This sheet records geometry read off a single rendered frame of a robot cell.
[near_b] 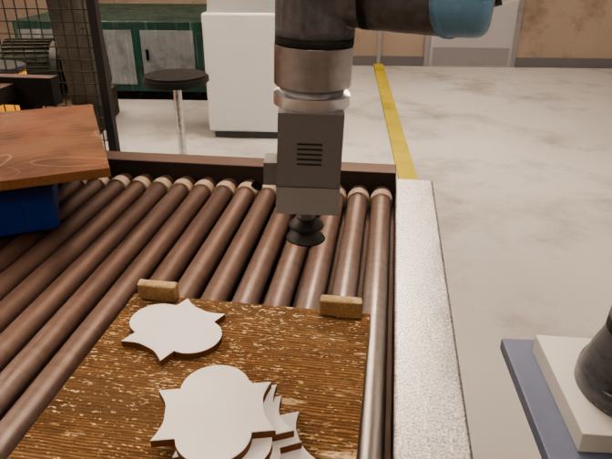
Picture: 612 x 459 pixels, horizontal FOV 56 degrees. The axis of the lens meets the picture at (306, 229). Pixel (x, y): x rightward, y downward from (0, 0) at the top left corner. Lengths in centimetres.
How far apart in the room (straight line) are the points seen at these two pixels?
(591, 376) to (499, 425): 129
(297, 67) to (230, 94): 411
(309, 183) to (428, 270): 46
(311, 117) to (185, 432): 33
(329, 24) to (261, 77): 405
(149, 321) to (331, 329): 24
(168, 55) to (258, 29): 164
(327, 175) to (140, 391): 34
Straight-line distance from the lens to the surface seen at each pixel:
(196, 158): 139
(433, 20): 52
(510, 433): 207
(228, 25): 456
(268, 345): 77
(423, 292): 93
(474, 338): 243
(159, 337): 79
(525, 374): 88
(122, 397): 72
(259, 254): 101
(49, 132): 137
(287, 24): 55
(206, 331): 78
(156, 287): 86
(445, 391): 75
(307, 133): 55
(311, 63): 54
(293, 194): 57
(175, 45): 593
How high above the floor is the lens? 140
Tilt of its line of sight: 26 degrees down
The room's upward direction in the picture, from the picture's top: straight up
